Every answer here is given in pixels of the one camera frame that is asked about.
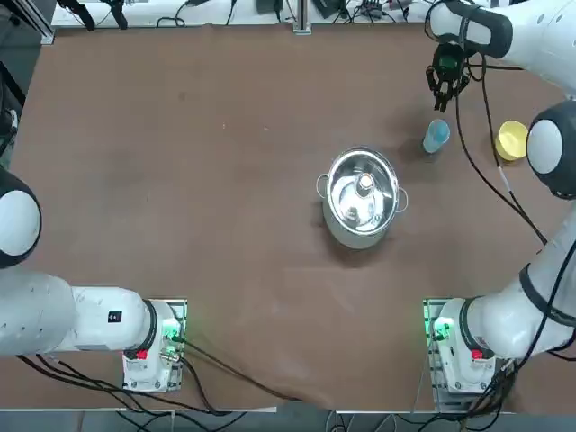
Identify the glass pot lid with knob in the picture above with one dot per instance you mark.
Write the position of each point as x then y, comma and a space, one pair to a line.
360, 198

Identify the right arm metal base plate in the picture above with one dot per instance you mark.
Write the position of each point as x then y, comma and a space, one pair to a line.
443, 396

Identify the stainless steel pot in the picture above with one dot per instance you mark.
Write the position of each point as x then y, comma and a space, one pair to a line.
355, 240

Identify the aluminium camera post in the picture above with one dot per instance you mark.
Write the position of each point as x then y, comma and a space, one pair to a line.
302, 22

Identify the black stand leg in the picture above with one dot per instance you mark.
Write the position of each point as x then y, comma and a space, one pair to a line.
85, 15
119, 18

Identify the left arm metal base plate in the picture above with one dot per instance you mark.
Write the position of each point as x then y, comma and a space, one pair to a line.
182, 310

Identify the yellow plastic bowl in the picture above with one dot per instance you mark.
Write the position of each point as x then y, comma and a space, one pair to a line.
510, 139

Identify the aluminium frame rail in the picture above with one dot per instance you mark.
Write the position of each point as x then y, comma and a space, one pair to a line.
45, 33

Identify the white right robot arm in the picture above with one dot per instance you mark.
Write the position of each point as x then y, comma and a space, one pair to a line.
540, 27

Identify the black power adapter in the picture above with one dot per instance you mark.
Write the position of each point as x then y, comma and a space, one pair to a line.
269, 5

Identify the black electronic device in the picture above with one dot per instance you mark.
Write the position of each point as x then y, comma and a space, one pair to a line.
328, 8

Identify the blue plastic cup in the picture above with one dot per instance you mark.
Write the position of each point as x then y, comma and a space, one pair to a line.
434, 141

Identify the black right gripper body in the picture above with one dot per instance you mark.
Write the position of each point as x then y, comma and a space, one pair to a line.
460, 67

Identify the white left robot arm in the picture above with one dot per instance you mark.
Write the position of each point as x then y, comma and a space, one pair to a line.
45, 315

